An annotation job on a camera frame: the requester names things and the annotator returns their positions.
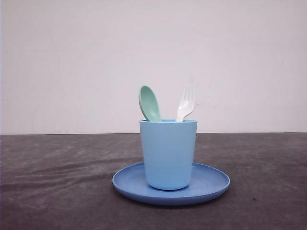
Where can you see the mint green plastic spoon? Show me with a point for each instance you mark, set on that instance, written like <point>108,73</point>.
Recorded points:
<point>149,105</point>

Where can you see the light blue plastic cup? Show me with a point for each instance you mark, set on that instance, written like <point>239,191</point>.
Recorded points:
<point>168,150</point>

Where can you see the white plastic fork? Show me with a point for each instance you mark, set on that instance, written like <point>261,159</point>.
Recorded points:
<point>187,103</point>

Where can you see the blue plastic plate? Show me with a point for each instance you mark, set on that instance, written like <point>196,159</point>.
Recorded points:
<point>207,183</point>

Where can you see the grey table cloth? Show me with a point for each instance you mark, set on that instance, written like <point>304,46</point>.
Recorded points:
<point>64,182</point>

